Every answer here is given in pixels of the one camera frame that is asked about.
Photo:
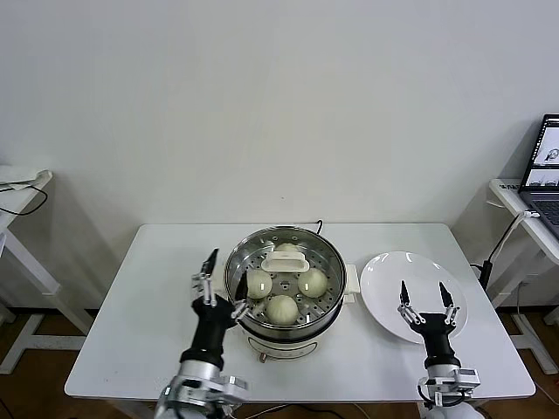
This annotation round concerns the stainless steel steamer basket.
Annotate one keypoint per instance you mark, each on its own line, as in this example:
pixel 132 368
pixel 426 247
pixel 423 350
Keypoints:
pixel 284 327

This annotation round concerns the cream electric pot base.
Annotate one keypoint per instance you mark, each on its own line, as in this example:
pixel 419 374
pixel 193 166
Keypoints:
pixel 279 348

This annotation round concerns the round glass pot lid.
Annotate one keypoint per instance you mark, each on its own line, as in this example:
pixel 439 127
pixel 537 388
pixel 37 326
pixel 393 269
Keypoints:
pixel 323 266

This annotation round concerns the white round plate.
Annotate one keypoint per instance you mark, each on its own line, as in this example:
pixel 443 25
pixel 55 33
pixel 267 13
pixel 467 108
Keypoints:
pixel 384 279

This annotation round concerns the white side table with cloth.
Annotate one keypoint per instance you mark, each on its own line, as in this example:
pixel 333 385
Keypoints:
pixel 22 201

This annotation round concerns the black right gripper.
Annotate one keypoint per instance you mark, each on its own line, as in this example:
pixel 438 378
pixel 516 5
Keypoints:
pixel 436 338

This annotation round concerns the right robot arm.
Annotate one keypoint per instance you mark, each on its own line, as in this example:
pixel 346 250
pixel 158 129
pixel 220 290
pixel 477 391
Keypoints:
pixel 445 390

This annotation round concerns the white steamed baozi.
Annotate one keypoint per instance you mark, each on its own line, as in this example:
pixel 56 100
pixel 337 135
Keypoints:
pixel 286 248
pixel 258 284
pixel 281 311
pixel 312 283

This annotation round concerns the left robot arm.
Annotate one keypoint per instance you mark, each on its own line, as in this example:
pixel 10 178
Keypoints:
pixel 196 388

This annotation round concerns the white folded cloth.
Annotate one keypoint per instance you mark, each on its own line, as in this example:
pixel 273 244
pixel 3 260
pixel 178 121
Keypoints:
pixel 17 174

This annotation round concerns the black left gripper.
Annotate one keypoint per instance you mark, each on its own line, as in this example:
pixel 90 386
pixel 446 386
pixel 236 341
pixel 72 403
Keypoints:
pixel 211 325

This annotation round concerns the grey open laptop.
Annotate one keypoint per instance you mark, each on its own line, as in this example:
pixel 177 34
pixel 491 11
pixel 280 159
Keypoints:
pixel 543 153

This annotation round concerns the white side table with laptop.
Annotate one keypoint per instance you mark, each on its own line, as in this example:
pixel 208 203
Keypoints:
pixel 504 194

